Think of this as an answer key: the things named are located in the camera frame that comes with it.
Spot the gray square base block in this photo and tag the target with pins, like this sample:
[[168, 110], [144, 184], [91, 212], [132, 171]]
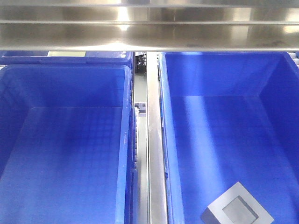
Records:
[[236, 206]]

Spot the right blue sorting bin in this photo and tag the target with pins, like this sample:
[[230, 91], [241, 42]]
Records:
[[228, 118]]

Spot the blue sorting bin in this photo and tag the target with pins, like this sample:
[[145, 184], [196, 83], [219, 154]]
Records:
[[228, 118], [65, 144]]

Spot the left blue sorting bin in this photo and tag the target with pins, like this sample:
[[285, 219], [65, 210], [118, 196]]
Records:
[[65, 144]]

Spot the blue bin behind left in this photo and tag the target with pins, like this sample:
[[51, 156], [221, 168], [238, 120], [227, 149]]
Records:
[[89, 57]]

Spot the stainless steel shelf rack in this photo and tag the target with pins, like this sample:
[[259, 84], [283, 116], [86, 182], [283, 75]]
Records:
[[150, 26]]

